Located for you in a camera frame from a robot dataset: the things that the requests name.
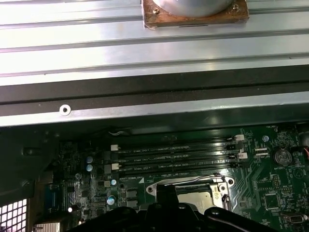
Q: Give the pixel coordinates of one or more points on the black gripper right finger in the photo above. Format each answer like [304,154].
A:
[188,220]

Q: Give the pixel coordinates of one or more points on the silver board screw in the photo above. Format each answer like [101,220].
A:
[266,138]

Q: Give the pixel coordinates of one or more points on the CPU socket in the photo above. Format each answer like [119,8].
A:
[149,184]

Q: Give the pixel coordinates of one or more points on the black fan housing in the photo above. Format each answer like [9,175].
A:
[29,154]

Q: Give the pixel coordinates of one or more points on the black PC case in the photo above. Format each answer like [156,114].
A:
[154,96]

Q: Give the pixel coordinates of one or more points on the green motherboard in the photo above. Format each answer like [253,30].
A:
[251,169]

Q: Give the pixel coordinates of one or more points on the silver round capacitor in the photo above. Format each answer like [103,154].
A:
[111,199]
[89,168]
[113,182]
[89,159]

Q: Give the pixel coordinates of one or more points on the black RAM slot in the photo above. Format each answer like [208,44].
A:
[181,161]
[181,152]
[181,143]
[181,169]

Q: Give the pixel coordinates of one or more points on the metal locking lever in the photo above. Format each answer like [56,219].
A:
[210,176]

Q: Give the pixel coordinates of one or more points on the coin cell battery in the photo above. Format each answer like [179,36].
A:
[283,157]

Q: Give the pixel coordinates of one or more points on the silver CPU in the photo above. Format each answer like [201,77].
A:
[195,198]

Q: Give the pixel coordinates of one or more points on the brown base plate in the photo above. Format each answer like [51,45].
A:
[169,21]

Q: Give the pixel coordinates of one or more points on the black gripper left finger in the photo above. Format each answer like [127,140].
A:
[144,220]

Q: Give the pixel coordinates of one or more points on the internal USB port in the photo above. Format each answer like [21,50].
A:
[290,218]

